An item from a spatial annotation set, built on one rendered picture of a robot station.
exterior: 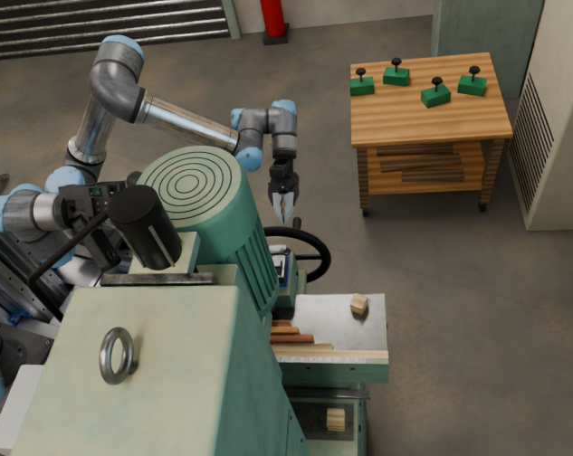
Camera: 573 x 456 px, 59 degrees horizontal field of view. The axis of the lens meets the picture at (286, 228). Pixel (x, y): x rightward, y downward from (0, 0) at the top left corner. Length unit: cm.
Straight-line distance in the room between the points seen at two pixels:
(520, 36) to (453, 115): 86
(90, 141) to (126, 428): 117
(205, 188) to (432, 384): 160
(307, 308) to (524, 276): 138
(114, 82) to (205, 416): 96
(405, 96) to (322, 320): 140
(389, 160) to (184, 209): 193
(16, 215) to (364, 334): 79
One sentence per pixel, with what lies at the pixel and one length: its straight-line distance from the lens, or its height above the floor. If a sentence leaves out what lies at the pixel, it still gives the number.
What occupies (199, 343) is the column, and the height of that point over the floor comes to 152.
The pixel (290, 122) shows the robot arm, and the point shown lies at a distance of 150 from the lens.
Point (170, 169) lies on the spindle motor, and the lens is 79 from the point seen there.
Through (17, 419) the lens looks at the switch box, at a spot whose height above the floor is 148.
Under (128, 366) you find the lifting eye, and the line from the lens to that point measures 59.
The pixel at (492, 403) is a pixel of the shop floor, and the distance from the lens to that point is 218.
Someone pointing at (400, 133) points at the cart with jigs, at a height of 53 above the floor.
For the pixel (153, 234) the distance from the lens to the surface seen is 60.
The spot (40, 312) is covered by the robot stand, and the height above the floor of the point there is 75.
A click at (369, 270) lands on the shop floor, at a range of 241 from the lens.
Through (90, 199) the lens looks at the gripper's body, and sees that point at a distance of 100.
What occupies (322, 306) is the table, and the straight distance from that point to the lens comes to 129.
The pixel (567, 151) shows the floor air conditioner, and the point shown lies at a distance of 226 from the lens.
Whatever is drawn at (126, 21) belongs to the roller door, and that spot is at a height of 22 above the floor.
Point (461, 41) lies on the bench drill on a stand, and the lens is 301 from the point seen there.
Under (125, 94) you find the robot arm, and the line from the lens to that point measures 134.
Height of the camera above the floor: 202
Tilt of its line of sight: 51 degrees down
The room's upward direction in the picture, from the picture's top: 14 degrees counter-clockwise
